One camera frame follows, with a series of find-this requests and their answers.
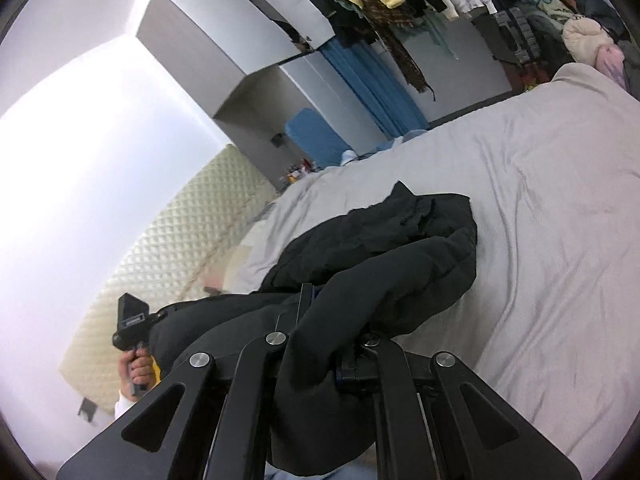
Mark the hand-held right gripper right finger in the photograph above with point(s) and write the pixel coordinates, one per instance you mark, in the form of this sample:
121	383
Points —
390	370

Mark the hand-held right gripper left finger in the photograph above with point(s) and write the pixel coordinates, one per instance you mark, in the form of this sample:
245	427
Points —
302	305

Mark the black puffer jacket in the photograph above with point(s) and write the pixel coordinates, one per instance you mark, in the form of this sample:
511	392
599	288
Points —
380	270

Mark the person's left forearm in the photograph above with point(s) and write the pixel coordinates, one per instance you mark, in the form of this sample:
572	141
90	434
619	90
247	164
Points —
124	405

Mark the person's left hand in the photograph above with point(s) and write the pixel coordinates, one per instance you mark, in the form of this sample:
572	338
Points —
142	372

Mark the yellow cloth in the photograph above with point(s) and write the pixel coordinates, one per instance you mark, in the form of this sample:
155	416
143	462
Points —
156	371

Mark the cream quilted headboard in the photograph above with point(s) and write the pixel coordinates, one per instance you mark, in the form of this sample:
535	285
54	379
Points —
165	250

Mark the pale pink pillow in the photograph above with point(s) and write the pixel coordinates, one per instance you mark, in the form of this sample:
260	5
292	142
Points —
235	265

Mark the small bedside bottles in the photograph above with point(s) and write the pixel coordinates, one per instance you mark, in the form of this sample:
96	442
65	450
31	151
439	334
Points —
300	170

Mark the bed with grey sheet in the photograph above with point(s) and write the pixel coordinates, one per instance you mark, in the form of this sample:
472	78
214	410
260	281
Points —
550	210

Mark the blue curtain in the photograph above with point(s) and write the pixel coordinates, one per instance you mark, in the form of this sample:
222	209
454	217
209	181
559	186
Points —
370	85

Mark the brown patterned scarf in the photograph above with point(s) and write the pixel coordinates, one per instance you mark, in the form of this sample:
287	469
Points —
400	45

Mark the black hanging coat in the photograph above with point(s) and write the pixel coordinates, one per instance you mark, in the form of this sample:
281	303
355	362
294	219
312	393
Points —
345	20

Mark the grey wardrobe cabinet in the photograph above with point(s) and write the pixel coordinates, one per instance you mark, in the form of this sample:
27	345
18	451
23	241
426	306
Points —
200	30

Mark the teal hanging scarf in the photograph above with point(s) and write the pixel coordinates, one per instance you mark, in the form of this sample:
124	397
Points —
435	35

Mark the black grey luggage bag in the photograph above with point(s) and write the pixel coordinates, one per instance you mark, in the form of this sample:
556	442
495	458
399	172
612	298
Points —
515	30

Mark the pink garment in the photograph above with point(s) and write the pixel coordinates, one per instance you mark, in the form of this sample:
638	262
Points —
612	65

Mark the cream plush jacket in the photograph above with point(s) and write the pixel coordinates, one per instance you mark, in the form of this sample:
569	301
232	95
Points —
585	37

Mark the black wall plug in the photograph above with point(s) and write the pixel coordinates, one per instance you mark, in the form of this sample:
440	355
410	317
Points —
278	139

